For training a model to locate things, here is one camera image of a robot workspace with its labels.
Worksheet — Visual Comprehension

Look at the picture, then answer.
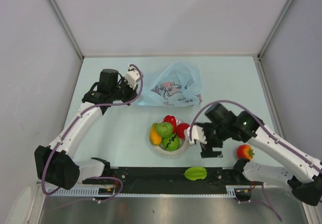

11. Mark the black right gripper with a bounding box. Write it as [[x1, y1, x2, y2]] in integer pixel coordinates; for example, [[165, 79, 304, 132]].
[[198, 123, 228, 158]]

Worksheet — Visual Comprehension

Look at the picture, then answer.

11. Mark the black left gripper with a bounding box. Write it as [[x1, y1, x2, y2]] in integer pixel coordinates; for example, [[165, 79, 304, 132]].
[[110, 77, 137, 106]]

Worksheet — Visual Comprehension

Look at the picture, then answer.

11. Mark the green fake starfruit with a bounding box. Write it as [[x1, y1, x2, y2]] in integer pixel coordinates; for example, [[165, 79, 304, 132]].
[[184, 167, 207, 181]]

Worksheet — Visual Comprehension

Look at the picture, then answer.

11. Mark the white paper plate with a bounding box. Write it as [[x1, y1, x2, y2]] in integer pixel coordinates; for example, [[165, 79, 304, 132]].
[[148, 115, 189, 158]]

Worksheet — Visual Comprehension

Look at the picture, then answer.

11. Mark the red fake tomato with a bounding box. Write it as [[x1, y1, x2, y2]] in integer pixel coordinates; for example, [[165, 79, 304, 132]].
[[236, 144, 255, 161]]

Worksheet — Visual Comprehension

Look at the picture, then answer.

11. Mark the red fake apple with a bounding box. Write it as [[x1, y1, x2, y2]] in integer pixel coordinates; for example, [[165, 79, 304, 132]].
[[176, 123, 190, 139]]

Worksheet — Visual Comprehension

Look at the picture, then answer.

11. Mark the green fake watermelon ball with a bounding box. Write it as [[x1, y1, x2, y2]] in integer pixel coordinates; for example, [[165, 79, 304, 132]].
[[162, 134, 180, 152]]

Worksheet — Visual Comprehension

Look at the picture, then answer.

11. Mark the green fake custard apple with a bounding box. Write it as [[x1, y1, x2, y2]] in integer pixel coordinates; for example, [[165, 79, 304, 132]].
[[156, 122, 173, 138]]

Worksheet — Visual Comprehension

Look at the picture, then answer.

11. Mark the red fake bell pepper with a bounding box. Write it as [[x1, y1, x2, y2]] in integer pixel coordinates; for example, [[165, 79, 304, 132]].
[[164, 115, 177, 133]]

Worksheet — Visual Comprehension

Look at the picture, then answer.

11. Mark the yellow green fake mango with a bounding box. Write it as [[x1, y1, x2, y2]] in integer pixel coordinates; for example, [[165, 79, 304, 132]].
[[149, 123, 163, 145]]

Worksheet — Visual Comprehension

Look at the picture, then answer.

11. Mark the light blue plastic bag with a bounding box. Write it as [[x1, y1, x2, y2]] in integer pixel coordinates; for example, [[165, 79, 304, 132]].
[[136, 62, 202, 107]]

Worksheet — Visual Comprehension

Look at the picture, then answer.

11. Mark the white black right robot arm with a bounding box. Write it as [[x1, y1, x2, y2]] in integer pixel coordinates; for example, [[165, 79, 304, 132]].
[[186, 100, 321, 206]]

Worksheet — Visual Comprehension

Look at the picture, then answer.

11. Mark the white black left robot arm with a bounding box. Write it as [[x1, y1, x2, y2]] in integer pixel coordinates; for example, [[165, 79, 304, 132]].
[[34, 64, 143, 195]]

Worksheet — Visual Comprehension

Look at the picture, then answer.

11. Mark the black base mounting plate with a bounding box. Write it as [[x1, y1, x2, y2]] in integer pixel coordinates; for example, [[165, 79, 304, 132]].
[[83, 166, 255, 195]]

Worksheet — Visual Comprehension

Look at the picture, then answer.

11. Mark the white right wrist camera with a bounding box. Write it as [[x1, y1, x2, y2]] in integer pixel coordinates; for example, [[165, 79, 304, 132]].
[[184, 125, 207, 145]]

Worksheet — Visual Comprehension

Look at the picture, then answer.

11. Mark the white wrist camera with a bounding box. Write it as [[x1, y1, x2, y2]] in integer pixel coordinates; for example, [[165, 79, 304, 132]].
[[124, 66, 143, 90], [184, 125, 207, 145]]

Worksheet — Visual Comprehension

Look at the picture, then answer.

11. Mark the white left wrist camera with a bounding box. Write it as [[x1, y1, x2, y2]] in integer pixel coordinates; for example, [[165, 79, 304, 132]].
[[124, 66, 143, 90]]

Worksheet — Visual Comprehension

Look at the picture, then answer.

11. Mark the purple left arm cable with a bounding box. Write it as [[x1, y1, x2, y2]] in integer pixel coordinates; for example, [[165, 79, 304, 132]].
[[41, 63, 144, 204]]

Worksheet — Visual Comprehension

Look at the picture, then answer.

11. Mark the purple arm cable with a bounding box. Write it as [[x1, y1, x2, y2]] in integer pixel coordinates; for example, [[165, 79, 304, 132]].
[[41, 63, 144, 204], [189, 100, 322, 222]]

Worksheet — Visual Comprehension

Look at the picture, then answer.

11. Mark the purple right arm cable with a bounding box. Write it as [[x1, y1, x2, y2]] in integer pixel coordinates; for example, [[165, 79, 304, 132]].
[[189, 100, 322, 222]]

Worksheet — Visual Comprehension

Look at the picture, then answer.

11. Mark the aluminium frame rail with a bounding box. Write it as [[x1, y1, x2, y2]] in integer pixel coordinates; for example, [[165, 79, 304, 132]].
[[253, 55, 286, 139]]

